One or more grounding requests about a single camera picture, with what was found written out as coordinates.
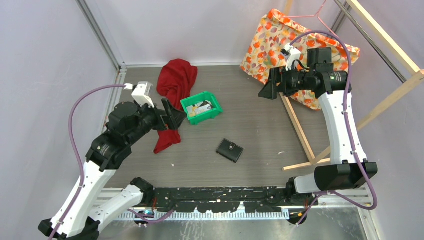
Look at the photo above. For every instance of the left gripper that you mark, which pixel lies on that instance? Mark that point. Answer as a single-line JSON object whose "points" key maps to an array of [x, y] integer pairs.
{"points": [[175, 117]]}

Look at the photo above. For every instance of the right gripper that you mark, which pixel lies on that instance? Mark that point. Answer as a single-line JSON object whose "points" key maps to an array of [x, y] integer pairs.
{"points": [[277, 75]]}

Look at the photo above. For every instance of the green plastic bin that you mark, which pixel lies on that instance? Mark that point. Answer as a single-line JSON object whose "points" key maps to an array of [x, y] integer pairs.
{"points": [[206, 95]]}

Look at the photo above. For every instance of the black card holder wallet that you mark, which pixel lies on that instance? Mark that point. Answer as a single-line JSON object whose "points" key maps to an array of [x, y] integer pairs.
{"points": [[229, 150]]}

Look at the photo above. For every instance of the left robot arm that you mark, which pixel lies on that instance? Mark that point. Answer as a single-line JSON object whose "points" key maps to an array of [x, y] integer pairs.
{"points": [[128, 123]]}

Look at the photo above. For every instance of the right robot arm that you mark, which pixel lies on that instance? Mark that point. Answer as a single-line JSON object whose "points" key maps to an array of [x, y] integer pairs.
{"points": [[349, 167]]}

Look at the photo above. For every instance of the striped white credit card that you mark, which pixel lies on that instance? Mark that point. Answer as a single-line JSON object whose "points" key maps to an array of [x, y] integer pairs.
{"points": [[199, 108]]}

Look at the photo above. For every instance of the red cloth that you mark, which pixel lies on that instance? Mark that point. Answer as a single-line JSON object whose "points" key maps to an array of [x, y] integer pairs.
{"points": [[175, 82]]}

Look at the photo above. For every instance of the floral fabric bag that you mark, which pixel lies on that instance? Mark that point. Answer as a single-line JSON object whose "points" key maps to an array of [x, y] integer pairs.
{"points": [[274, 31]]}

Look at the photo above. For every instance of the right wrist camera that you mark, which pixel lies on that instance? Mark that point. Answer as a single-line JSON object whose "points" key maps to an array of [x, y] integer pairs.
{"points": [[291, 54]]}

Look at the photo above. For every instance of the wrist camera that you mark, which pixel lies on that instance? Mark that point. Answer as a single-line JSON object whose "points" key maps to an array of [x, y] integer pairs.
{"points": [[291, 54], [141, 93]]}

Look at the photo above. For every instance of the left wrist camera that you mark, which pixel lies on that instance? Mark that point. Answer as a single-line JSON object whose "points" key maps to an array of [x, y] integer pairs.
{"points": [[141, 93]]}

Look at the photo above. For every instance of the pink wire hanger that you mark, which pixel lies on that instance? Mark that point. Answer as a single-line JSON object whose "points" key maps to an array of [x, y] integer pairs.
{"points": [[313, 14]]}

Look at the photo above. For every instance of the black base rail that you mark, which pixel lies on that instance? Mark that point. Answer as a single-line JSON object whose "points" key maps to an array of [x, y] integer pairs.
{"points": [[265, 199]]}

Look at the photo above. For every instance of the wooden frame rack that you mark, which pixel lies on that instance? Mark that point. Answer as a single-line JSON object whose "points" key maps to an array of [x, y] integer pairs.
{"points": [[388, 79]]}

